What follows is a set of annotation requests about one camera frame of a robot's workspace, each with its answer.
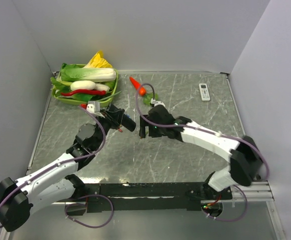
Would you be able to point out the yellow leaf toy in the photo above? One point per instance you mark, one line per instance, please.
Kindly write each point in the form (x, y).
(98, 61)

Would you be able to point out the napa cabbage toy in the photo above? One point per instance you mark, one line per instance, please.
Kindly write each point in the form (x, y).
(78, 72)

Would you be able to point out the orange toy carrot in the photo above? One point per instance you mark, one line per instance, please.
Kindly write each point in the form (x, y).
(146, 96)

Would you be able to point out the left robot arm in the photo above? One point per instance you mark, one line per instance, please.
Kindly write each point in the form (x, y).
(21, 198)

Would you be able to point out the black remote control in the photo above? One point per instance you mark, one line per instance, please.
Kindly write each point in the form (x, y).
(128, 123)

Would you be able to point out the white radish toy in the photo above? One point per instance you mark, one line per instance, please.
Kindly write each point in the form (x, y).
(88, 85)

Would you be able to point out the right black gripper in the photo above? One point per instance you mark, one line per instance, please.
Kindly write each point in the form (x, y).
(142, 132)

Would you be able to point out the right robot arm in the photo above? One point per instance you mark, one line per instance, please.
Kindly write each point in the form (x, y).
(242, 155)

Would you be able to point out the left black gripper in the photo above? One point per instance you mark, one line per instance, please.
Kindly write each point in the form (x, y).
(113, 117)

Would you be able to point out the white remote control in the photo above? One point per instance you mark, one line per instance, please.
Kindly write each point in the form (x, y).
(204, 92)

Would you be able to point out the red chili pepper toy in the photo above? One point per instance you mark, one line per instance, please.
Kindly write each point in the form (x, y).
(84, 91)

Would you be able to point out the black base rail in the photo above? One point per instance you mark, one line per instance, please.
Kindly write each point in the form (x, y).
(147, 196)

